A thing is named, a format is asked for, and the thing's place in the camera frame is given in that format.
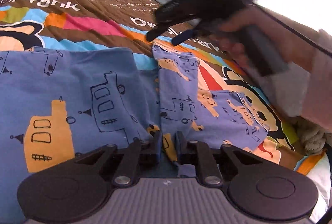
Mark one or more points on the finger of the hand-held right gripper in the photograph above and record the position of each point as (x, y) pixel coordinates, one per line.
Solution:
(157, 32)
(184, 36)

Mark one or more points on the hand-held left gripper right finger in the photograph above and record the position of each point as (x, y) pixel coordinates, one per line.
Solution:
(179, 146)

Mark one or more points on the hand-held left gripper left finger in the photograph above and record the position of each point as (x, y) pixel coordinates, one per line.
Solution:
(157, 146)

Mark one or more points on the blue patterned sweater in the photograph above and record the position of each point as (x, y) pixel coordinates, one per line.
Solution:
(85, 99)

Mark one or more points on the person's right forearm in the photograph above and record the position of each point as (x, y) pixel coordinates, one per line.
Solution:
(308, 63)

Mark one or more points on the person's right hand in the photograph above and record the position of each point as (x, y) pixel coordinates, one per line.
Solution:
(234, 25)

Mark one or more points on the colourful printed blanket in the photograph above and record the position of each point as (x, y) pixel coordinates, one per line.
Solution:
(98, 21)

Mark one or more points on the beige knitted cloth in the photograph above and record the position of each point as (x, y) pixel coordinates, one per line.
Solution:
(312, 135)

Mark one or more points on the white pillow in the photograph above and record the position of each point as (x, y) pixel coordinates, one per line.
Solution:
(320, 182)

